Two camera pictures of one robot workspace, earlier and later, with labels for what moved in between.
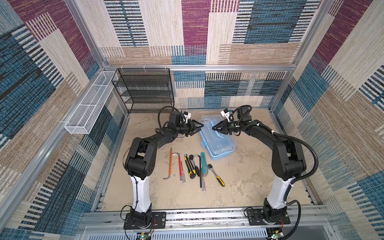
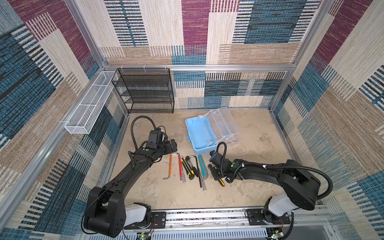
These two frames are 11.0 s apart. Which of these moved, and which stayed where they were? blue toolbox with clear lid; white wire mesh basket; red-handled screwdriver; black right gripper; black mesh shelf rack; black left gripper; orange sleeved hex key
Moved: blue toolbox with clear lid; black right gripper; black left gripper
Stayed: black mesh shelf rack; red-handled screwdriver; white wire mesh basket; orange sleeved hex key
